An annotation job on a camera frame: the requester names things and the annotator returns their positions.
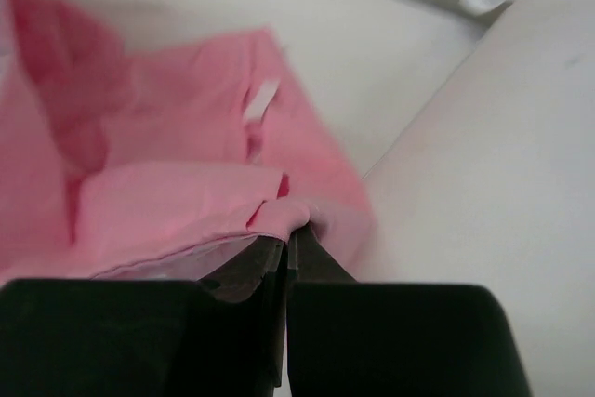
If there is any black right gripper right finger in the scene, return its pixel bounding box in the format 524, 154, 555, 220
286, 226, 531, 396

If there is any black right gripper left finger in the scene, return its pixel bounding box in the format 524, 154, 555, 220
1, 237, 284, 396

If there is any pink satin pillowcase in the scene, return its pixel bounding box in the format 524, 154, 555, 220
1, 0, 373, 282

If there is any white pillow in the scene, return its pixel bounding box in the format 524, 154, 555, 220
73, 0, 594, 396

